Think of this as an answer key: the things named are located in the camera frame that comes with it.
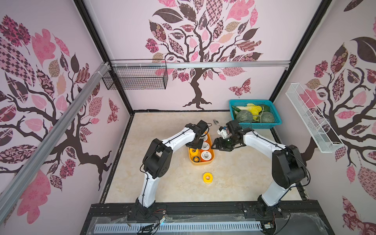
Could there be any orange tape roll mid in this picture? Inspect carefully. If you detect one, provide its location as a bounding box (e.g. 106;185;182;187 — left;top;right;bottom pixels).
201;142;210;151

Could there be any yellow plastic storage box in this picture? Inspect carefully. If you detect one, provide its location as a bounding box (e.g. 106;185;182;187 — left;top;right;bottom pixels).
189;133;215;165

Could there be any black yellow tape roll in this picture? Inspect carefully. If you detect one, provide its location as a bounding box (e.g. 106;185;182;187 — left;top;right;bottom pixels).
193;156;201;163

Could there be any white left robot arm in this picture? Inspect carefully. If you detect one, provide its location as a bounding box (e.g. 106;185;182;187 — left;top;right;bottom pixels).
135;120;209;217

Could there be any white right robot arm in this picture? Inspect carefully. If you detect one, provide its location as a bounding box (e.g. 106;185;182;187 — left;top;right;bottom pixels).
211;120;310;210

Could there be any green melon left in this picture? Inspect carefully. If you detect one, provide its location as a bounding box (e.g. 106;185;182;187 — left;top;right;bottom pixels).
236;110;253;123

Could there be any green melon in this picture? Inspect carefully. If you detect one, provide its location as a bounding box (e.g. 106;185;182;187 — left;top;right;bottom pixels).
236;110;253;123
260;112;275;123

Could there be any yellow toy corn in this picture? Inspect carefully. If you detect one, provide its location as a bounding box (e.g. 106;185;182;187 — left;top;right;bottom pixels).
237;103;262;120

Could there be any green melon right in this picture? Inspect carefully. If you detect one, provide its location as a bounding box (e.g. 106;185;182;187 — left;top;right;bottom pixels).
260;112;275;123

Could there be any teal plastic basket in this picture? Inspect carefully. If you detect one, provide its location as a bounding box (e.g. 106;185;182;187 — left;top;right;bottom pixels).
229;99;282;129

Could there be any spoon with pink handle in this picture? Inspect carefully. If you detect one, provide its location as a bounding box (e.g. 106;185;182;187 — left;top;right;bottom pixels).
213;119;220;126

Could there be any black wire wall basket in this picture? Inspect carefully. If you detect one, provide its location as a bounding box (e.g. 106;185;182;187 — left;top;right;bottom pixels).
102;59;168;90

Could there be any white wire wall shelf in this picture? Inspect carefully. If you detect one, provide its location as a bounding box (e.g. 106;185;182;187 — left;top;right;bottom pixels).
286;83;345;153

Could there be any black base frame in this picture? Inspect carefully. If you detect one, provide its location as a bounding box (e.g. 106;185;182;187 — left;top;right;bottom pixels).
80;200;334;235

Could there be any white slotted cable duct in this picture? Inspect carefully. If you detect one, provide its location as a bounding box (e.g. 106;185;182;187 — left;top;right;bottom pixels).
93;221;262;235

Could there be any aluminium rail back wall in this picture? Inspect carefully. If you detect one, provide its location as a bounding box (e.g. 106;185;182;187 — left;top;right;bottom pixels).
111;59;290;69

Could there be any aluminium rail wall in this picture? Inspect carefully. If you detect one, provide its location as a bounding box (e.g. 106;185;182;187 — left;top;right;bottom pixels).
111;59;290;69
1;62;110;224

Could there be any aluminium rail left wall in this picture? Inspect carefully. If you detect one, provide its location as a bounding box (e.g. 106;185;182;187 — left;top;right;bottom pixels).
1;62;110;224

